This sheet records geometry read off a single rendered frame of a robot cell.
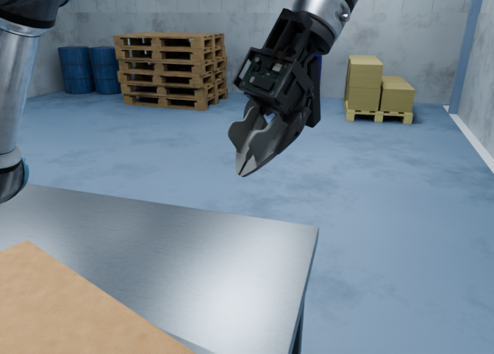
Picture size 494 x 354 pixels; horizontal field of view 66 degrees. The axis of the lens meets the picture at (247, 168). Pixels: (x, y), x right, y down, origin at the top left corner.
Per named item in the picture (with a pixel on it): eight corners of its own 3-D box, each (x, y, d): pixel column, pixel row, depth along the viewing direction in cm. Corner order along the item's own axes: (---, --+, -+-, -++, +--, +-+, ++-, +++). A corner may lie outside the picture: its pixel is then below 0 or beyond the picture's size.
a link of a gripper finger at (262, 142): (221, 166, 47) (256, 100, 48) (244, 178, 52) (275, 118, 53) (240, 175, 46) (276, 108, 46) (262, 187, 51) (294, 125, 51)
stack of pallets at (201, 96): (118, 105, 581) (109, 34, 543) (153, 92, 670) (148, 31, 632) (204, 112, 541) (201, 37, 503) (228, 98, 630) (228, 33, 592)
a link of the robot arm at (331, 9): (309, 15, 56) (360, 26, 52) (295, 43, 56) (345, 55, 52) (291, -19, 50) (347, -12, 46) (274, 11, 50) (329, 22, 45)
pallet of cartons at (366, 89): (404, 104, 584) (412, 56, 557) (412, 125, 477) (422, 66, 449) (343, 100, 608) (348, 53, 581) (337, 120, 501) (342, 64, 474)
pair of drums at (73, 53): (82, 87, 720) (76, 44, 691) (131, 89, 692) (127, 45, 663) (58, 93, 664) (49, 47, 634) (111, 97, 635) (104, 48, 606)
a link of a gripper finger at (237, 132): (204, 156, 49) (237, 93, 49) (227, 169, 54) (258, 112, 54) (221, 166, 47) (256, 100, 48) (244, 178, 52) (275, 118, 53)
